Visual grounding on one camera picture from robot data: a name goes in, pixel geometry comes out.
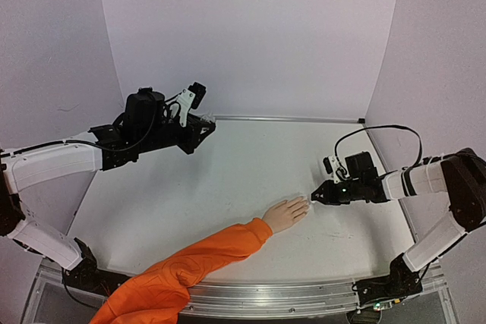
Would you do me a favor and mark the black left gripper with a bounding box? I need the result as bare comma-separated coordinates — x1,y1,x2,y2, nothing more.
138,111,217,155

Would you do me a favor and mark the clear nail polish bottle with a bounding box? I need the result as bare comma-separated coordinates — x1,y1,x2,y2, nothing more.
200,113,216,123

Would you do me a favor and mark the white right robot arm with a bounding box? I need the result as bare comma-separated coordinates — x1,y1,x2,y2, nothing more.
311,148,485,307

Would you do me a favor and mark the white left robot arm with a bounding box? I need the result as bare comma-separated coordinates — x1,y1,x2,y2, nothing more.
1,82,216,294

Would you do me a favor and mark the orange sleeved forearm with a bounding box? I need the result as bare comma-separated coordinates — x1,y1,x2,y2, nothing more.
90,218,273,323

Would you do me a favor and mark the mannequin hand with long nails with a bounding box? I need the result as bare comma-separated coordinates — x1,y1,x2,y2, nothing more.
262,197,310,234

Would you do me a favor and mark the aluminium back edge strip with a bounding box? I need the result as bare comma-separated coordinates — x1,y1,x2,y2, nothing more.
214,115,366,124

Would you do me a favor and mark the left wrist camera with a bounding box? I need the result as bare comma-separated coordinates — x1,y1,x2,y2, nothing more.
176,81,207,127

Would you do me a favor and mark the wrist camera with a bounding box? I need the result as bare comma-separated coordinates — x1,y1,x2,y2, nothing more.
323,156,349,183
176,81,207,127

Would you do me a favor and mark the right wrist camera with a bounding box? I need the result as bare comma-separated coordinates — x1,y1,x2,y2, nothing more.
323,156,349,183

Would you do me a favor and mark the aluminium table front rail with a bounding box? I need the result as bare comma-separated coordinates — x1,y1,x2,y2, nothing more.
21,260,459,323

